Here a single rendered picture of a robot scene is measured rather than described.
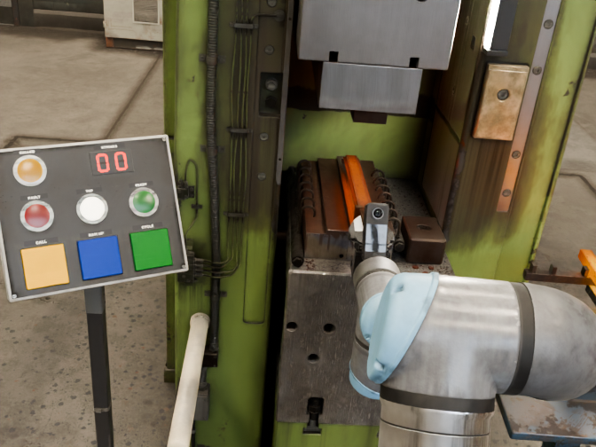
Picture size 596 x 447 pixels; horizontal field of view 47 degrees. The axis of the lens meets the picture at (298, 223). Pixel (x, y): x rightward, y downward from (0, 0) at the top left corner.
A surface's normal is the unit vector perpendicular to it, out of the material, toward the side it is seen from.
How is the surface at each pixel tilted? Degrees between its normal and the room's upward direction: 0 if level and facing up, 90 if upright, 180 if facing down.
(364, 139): 90
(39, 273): 60
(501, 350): 72
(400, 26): 90
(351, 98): 90
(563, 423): 0
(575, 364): 79
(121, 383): 0
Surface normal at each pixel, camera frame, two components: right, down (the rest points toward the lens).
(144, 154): 0.42, -0.05
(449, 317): 0.03, -0.37
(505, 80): 0.02, 0.47
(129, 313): 0.08, -0.88
